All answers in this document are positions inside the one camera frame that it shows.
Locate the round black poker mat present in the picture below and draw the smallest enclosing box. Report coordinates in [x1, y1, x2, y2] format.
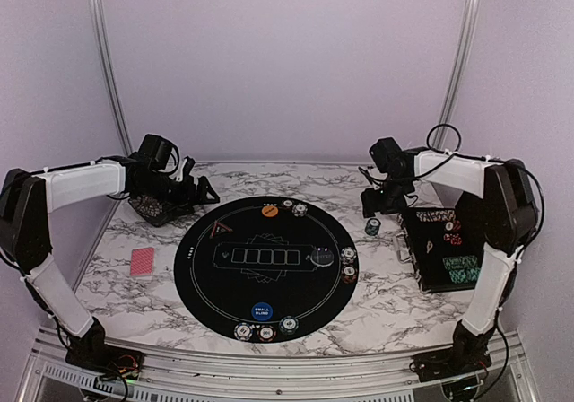
[173, 196, 360, 344]

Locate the black floral patterned pouch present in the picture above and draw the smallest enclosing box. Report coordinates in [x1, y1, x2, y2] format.
[128, 196, 195, 227]

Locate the blue small blind button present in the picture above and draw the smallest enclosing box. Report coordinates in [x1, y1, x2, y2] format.
[251, 302, 274, 322]

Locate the orange big blind button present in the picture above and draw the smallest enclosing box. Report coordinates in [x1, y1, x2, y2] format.
[261, 205, 279, 218]

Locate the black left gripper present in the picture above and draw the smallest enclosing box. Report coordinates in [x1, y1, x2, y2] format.
[136, 172, 220, 218]

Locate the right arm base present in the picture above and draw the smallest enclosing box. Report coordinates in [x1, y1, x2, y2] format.
[409, 347, 492, 399]

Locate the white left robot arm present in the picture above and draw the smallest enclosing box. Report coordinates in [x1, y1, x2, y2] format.
[1, 134, 220, 371]

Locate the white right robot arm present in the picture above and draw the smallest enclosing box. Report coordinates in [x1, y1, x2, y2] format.
[361, 137, 544, 373]

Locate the green poker chip stack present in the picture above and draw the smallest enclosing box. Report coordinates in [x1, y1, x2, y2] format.
[364, 218, 381, 237]

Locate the black dealer button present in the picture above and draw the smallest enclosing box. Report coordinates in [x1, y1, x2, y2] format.
[310, 248, 335, 267]

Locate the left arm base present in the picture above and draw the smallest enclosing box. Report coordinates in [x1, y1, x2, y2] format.
[65, 332, 144, 380]

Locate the black poker chip case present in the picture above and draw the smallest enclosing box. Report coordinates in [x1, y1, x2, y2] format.
[399, 207, 483, 293]

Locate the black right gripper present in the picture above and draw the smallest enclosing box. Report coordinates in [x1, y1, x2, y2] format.
[361, 174, 413, 218]

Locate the red triangular all-in marker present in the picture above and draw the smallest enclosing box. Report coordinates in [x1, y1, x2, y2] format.
[210, 222, 233, 239]

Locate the red playing card deck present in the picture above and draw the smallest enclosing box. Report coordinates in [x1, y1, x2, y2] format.
[130, 247, 155, 277]

